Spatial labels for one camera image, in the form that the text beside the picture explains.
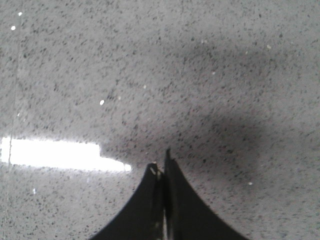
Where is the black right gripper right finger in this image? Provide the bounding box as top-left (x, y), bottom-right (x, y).
top-left (164, 149), bottom-right (246, 240)

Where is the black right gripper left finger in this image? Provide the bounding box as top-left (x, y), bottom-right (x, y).
top-left (92, 163), bottom-right (164, 240)

